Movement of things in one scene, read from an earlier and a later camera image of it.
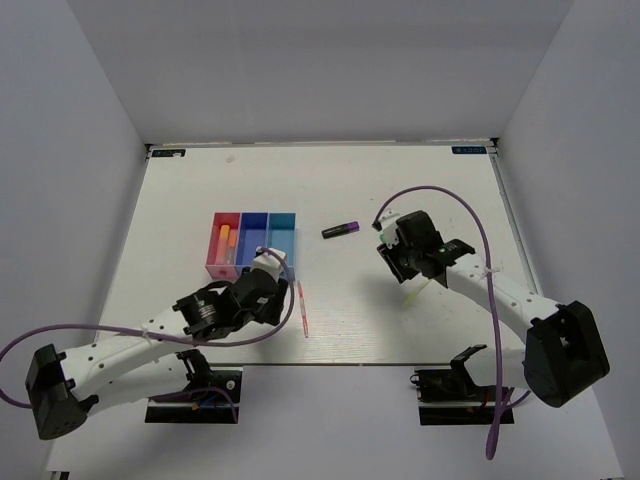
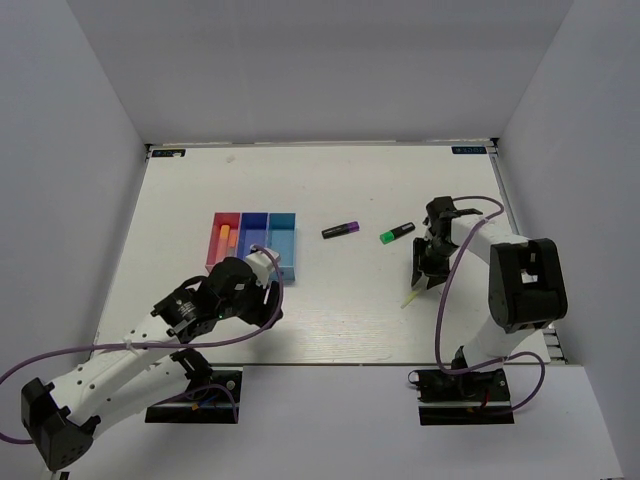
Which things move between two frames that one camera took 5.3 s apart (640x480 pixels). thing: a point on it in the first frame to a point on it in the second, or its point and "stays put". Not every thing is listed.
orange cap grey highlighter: x=232 y=247 stays put
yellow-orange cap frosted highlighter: x=223 y=245 stays put
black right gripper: x=390 y=257 to x=418 y=248
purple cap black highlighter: x=350 y=227 stays put
